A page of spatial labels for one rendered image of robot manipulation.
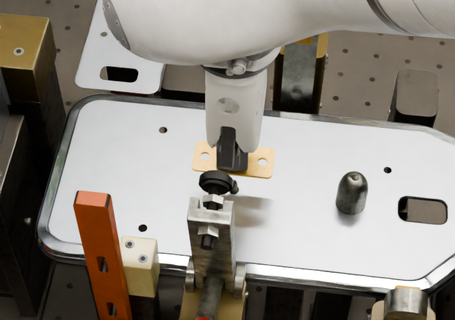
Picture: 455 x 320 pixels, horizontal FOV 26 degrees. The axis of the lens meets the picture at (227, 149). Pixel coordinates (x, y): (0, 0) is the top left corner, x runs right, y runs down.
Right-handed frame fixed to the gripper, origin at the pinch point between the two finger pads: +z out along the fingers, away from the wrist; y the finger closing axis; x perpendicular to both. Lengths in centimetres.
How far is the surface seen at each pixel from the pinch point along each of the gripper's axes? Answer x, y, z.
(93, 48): 19.2, 17.9, 7.8
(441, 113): -27, 38, 38
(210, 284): 0.1, -16.3, -0.5
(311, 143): -7.8, 7.1, 7.9
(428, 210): -25.6, 19.7, 37.8
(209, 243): -0.3, -18.8, -12.2
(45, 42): 23.4, 13.7, 2.9
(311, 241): -8.9, -5.5, 7.9
